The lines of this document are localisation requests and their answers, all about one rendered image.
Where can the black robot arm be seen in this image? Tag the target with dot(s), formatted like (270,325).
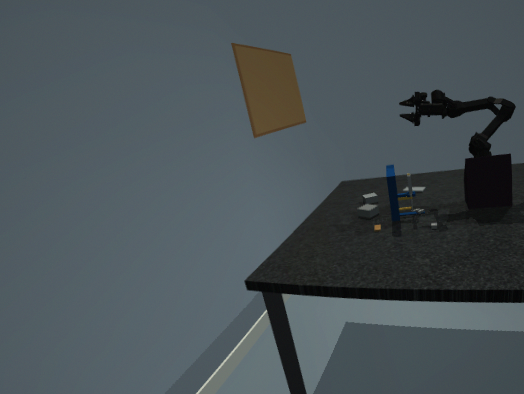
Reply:
(478,146)

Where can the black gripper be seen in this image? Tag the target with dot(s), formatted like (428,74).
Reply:
(421,109)

